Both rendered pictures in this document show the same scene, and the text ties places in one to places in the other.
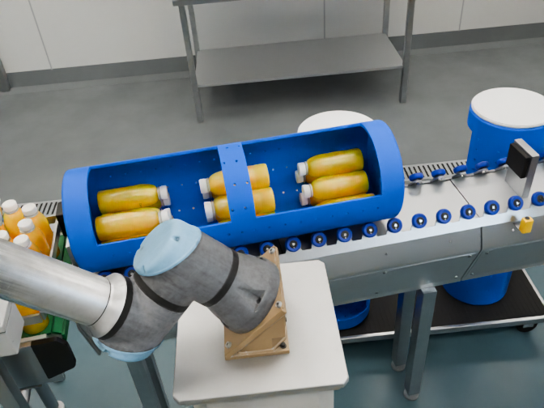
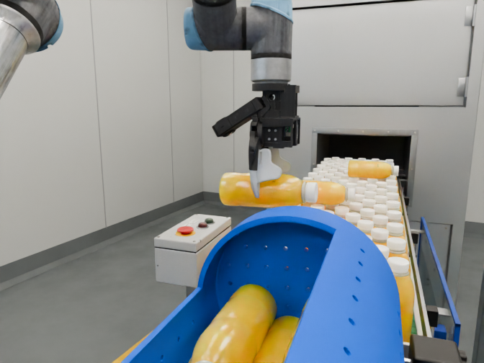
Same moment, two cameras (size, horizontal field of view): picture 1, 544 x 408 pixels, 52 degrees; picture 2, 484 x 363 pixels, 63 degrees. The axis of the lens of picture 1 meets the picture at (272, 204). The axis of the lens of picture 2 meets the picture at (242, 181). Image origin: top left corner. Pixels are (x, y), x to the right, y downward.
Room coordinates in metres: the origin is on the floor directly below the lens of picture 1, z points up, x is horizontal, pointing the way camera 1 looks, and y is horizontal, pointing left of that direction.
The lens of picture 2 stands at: (1.36, -0.01, 1.38)
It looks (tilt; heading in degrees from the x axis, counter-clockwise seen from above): 11 degrees down; 118
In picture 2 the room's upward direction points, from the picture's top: straight up
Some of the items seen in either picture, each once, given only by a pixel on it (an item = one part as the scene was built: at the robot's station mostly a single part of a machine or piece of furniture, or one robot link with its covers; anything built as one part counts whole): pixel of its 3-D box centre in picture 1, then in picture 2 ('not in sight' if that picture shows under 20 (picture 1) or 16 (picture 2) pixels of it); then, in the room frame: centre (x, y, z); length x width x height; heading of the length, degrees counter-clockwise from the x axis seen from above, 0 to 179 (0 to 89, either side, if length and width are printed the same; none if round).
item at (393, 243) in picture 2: not in sight; (396, 243); (1.28, 0.87, 1.08); 0.04 x 0.04 x 0.02
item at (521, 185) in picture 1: (519, 168); not in sight; (1.36, -0.76, 1.00); 0.10 x 0.04 x 0.15; 8
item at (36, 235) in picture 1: (36, 249); not in sight; (1.20, 0.68, 0.98); 0.07 x 0.07 x 0.17
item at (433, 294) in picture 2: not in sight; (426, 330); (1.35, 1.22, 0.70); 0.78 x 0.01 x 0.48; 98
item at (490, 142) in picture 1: (490, 206); not in sight; (1.69, -0.87, 0.59); 0.28 x 0.28 x 0.88
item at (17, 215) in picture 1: (20, 230); (394, 310); (1.29, 0.75, 0.98); 0.07 x 0.07 x 0.17
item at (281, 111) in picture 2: not in sight; (274, 117); (1.06, 0.69, 1.35); 0.09 x 0.08 x 0.12; 8
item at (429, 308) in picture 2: not in sight; (430, 326); (1.36, 0.81, 0.94); 0.03 x 0.02 x 0.08; 98
